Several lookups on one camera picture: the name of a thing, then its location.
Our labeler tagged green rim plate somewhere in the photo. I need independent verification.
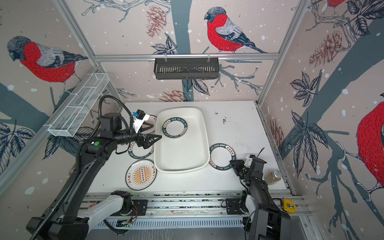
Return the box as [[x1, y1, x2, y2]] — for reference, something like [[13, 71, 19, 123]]
[[162, 117, 188, 139], [209, 143, 237, 171], [128, 142, 155, 160]]

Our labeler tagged orange sunburst plate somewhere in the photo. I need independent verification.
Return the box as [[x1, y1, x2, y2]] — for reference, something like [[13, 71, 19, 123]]
[[140, 115, 157, 134], [125, 159, 157, 191]]

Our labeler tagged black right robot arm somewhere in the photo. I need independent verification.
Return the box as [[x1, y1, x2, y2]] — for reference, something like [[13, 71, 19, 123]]
[[230, 155, 291, 240]]

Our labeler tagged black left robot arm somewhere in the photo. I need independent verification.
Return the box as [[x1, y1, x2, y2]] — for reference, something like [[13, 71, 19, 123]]
[[26, 110, 161, 240]]

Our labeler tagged white plastic bin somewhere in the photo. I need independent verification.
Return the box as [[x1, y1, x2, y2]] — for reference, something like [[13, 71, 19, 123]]
[[154, 107, 210, 174]]

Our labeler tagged glass spice jar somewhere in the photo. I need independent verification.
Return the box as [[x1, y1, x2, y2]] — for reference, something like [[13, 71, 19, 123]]
[[264, 170, 282, 186]]

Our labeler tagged yellow tape measure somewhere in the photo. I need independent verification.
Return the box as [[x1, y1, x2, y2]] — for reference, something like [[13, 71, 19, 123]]
[[283, 198, 297, 214]]

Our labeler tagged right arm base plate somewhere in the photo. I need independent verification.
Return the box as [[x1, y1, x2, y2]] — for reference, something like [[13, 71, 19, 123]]
[[225, 198, 249, 215]]

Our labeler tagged aluminium rail front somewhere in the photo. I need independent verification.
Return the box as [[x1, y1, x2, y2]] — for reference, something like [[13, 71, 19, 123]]
[[80, 193, 313, 220]]

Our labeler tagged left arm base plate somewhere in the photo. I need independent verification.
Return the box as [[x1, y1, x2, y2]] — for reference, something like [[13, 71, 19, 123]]
[[118, 200, 148, 217]]

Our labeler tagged white wire mesh basket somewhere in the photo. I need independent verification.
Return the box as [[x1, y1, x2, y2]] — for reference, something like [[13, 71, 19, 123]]
[[48, 73, 110, 137]]

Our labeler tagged black wall basket shelf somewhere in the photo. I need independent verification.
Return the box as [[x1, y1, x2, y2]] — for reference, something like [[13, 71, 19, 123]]
[[154, 58, 220, 80]]

